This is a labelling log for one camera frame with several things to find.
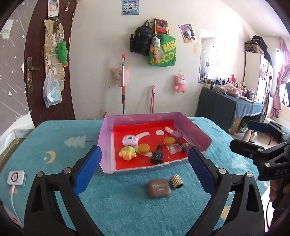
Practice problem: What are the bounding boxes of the glitter dark red bottle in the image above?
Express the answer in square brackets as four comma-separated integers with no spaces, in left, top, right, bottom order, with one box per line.
[177,139,192,153]

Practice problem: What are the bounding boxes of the pink nail polish bottle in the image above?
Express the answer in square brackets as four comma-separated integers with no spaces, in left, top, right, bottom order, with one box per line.
[165,126,182,140]

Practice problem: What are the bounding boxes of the gold studded cylinder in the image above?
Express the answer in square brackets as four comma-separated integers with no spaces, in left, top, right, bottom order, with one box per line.
[170,174,184,189]

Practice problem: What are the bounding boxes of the clear plastic cup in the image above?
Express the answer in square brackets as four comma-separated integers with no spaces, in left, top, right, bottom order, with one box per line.
[169,144,182,154]

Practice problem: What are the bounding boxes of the orange round lid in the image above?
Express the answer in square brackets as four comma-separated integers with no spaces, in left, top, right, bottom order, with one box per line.
[164,137,175,146]

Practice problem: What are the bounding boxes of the brown compact case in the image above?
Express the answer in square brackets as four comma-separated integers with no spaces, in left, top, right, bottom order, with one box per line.
[147,179,171,199]

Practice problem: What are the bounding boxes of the black nail polish bottle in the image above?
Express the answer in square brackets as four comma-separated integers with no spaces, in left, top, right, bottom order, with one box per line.
[150,145,164,164]

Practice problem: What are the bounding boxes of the green yellow toy figure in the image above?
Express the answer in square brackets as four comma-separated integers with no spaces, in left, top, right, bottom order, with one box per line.
[119,146,137,161]

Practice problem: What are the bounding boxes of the orange round sponge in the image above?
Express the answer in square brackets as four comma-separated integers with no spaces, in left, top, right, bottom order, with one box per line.
[138,144,150,155]

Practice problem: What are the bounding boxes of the pink round tape dispenser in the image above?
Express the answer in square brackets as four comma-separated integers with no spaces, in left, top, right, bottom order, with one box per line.
[122,135,139,147]

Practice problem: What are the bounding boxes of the person's right hand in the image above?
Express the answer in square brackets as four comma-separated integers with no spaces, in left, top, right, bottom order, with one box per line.
[269,178,283,202]

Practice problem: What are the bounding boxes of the dark covered side table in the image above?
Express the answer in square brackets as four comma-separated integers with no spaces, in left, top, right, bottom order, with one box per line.
[195,88,264,133]

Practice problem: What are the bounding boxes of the white power bank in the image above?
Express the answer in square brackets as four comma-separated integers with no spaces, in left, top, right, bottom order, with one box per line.
[7,170,26,186]

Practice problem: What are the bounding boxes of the pink curtain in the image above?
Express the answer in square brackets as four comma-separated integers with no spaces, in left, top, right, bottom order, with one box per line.
[269,39,289,117]

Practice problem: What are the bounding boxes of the white wardrobe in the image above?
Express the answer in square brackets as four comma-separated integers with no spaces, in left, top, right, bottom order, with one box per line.
[243,52,273,104]

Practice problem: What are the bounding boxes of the teal star blanket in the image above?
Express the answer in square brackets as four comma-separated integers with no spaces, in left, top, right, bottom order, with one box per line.
[0,116,269,236]

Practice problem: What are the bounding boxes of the pink fox plush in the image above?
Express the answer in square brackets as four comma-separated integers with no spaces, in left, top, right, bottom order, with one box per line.
[175,74,186,93]

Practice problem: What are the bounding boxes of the pink hanger rods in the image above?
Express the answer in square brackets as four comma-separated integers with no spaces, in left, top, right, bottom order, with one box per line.
[149,86,155,113]

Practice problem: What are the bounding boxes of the purple cardboard box tray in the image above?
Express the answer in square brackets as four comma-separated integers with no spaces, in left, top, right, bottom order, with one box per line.
[98,112,212,174]

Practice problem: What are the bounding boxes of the green tote bag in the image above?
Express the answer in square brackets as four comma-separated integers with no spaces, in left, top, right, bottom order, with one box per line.
[148,34,177,67]

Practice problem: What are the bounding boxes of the white plastic bag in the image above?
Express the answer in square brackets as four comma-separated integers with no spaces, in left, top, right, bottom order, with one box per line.
[43,70,62,109]

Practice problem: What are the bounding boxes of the black backpack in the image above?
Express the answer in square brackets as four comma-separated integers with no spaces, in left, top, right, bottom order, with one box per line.
[129,20,153,56]

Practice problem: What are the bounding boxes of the beige hanging organizer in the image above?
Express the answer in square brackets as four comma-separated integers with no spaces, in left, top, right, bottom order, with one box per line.
[43,19,65,91]

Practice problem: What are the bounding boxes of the green dinosaur plush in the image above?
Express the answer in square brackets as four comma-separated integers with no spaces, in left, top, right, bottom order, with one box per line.
[55,40,68,67]

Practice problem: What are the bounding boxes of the dark brown door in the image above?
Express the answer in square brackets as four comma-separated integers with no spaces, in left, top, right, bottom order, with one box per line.
[24,1,77,126]

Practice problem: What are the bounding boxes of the photo on wall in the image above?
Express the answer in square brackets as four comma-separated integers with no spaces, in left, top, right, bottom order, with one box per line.
[178,24,196,43]

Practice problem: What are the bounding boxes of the orange silver mop handle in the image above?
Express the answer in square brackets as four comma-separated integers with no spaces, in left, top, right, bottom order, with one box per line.
[121,54,126,115]

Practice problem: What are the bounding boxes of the white dog plush keychain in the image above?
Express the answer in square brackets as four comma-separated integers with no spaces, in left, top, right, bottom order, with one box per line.
[151,36,161,50]

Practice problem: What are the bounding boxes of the brass door handle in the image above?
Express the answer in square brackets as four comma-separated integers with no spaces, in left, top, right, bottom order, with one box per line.
[26,57,40,94]

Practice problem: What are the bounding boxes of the blue poster on wall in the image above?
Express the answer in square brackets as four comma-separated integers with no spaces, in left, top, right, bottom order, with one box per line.
[121,0,140,15]

